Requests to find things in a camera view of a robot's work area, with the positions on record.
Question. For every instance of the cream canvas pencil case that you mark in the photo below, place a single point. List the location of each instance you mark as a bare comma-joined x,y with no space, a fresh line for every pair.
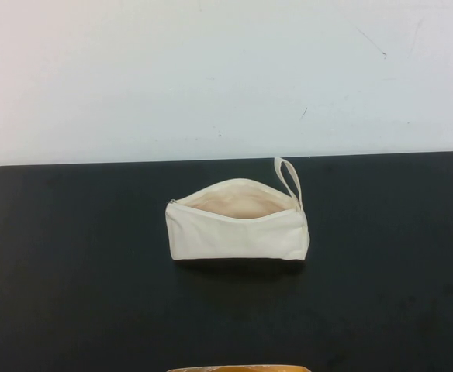
234,240

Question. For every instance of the yellow-orange flat object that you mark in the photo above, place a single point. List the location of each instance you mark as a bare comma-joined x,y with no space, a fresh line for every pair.
234,368

